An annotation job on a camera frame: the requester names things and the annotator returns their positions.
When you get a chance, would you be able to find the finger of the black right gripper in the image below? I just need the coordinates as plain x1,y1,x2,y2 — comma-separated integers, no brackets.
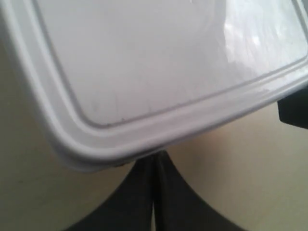
277,88,308,129

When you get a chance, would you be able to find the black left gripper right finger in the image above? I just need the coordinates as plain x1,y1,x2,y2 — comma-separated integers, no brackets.
154,151,241,231

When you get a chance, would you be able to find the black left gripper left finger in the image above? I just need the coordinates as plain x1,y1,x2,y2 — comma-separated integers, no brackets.
67,157,153,231

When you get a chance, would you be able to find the white lidded plastic container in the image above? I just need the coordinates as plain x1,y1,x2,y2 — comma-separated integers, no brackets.
0,0,308,171

